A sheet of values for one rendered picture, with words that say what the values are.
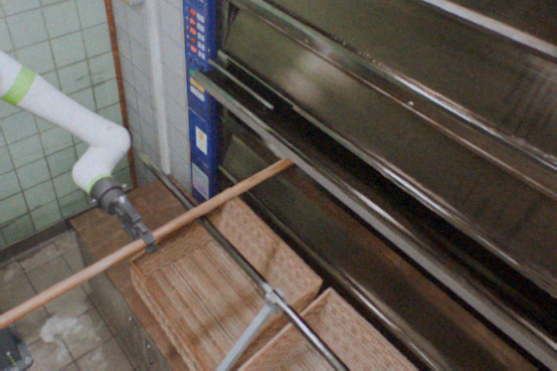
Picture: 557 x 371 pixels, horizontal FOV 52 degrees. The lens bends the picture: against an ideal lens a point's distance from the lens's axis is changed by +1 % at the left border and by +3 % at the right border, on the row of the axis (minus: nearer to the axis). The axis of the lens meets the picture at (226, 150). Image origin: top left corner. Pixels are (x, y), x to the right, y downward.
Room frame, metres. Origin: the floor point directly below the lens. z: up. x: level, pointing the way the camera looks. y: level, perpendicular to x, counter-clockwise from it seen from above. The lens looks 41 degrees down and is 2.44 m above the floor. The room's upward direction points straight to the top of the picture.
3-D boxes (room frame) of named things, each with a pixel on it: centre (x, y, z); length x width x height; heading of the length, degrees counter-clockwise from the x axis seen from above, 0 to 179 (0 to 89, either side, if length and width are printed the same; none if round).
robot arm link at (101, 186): (1.22, 0.37, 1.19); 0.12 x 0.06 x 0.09; 128
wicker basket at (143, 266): (1.23, 0.02, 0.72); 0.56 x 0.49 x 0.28; 36
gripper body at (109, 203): (1.16, 0.32, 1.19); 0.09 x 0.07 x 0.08; 38
